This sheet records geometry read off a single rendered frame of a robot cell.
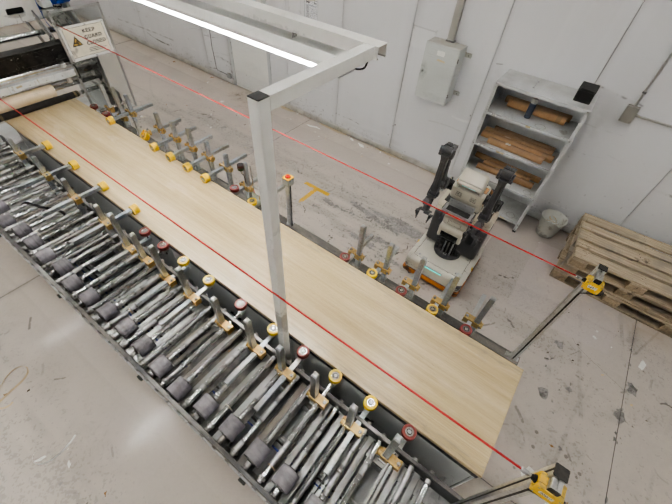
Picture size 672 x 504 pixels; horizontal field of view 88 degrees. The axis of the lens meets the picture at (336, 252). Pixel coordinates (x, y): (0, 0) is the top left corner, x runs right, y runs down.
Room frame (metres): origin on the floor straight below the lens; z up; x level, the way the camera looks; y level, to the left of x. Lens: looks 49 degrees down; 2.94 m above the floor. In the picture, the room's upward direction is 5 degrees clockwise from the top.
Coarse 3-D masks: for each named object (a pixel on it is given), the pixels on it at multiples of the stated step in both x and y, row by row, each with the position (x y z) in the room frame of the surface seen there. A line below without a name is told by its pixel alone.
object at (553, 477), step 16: (560, 464) 0.26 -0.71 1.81; (512, 480) 0.26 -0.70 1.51; (528, 480) 0.24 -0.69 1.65; (544, 480) 0.22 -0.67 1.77; (560, 480) 0.22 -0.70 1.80; (480, 496) 0.25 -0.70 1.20; (496, 496) 0.23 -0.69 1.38; (512, 496) 0.22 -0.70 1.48; (544, 496) 0.19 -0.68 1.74; (560, 496) 0.19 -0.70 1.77
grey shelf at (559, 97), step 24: (504, 96) 4.00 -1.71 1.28; (528, 96) 3.88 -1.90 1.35; (552, 96) 3.44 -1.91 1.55; (480, 120) 3.67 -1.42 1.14; (504, 120) 3.95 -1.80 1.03; (528, 120) 3.53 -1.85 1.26; (576, 120) 3.59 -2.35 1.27; (480, 144) 3.62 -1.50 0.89; (552, 144) 3.63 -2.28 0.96; (528, 168) 3.69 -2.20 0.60; (552, 168) 3.20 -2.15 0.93; (504, 192) 3.75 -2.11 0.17; (528, 192) 3.32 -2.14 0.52; (504, 216) 3.31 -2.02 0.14
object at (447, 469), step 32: (96, 192) 2.34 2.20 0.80; (128, 224) 2.13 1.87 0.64; (160, 256) 2.01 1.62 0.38; (224, 288) 1.43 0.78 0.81; (256, 320) 1.27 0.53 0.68; (320, 384) 0.99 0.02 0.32; (352, 384) 0.82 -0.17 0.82; (384, 416) 0.68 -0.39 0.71; (416, 448) 0.55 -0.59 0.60; (448, 480) 0.42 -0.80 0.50
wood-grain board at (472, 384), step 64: (64, 128) 3.15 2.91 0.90; (128, 192) 2.27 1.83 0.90; (192, 192) 2.34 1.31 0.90; (192, 256) 1.63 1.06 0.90; (256, 256) 1.68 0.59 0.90; (320, 256) 1.74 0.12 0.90; (320, 320) 1.19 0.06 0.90; (384, 320) 1.23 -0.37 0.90; (384, 384) 0.80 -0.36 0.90; (448, 384) 0.84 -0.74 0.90; (512, 384) 0.88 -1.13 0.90; (448, 448) 0.49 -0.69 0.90
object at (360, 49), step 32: (224, 0) 1.97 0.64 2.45; (320, 32) 1.65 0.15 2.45; (352, 32) 1.64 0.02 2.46; (320, 64) 1.28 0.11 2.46; (352, 64) 1.38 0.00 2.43; (256, 96) 1.00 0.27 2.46; (288, 96) 1.08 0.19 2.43; (256, 128) 0.99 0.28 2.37; (256, 160) 1.00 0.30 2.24; (288, 352) 1.00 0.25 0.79
